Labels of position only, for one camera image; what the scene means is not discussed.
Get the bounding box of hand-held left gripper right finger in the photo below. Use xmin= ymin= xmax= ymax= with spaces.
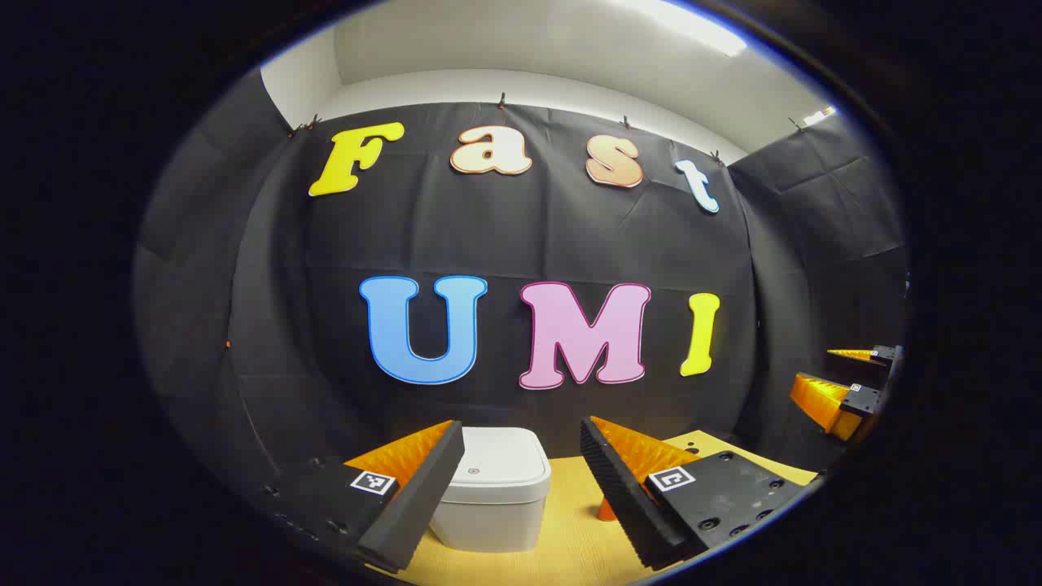
xmin=580 ymin=415 xmax=819 ymax=571

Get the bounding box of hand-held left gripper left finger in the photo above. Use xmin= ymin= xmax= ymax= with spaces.
xmin=260 ymin=419 xmax=466 ymax=575

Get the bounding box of white desktop garbage bin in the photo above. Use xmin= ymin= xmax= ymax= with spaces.
xmin=427 ymin=427 xmax=553 ymax=554

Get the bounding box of wooden desktop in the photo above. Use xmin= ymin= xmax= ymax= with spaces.
xmin=366 ymin=430 xmax=819 ymax=586

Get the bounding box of black backdrop cloth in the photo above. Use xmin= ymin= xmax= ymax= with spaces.
xmin=134 ymin=69 xmax=911 ymax=522

